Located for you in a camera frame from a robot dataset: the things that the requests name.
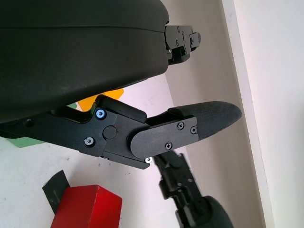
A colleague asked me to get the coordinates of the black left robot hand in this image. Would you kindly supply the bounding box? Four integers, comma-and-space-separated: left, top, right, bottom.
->
0, 0, 243, 171

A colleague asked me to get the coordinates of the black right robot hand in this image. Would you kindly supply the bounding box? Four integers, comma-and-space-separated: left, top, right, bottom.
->
153, 152, 235, 228

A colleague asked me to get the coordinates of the yellow wooden block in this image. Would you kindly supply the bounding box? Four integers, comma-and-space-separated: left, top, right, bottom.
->
77, 88, 125, 112

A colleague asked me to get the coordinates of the red wooden block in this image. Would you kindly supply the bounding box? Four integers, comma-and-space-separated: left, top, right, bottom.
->
49, 184, 123, 228

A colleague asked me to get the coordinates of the green wooden block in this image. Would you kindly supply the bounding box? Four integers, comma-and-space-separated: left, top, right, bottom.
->
0, 101, 79, 149

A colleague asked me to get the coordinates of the black tape strip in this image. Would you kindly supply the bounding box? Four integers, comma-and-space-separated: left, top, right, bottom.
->
42, 170, 71, 212

